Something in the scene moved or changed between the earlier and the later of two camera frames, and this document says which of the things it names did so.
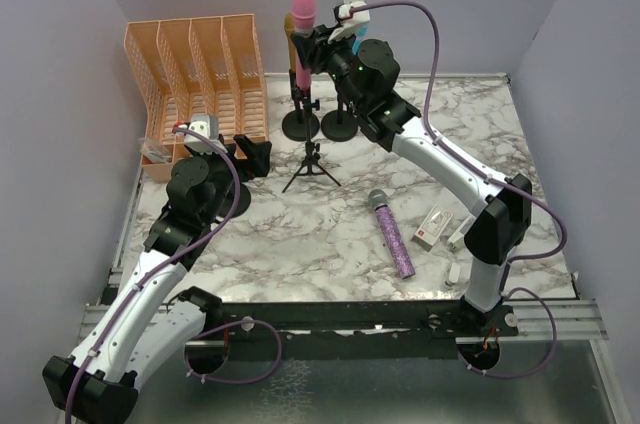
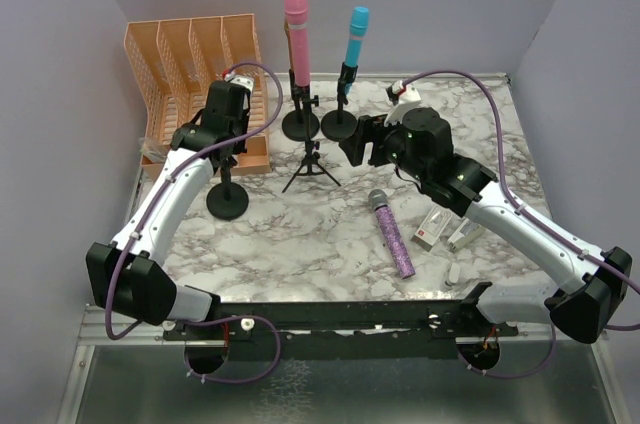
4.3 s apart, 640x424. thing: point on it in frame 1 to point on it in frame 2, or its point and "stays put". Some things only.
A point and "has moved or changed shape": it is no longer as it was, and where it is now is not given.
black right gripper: (317, 45) to (373, 140)
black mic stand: (339, 125) stays put
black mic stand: (228, 200) stays put
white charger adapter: (456, 240) stays put
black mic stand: (294, 125) stays put
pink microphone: (303, 14) has moved or changed shape
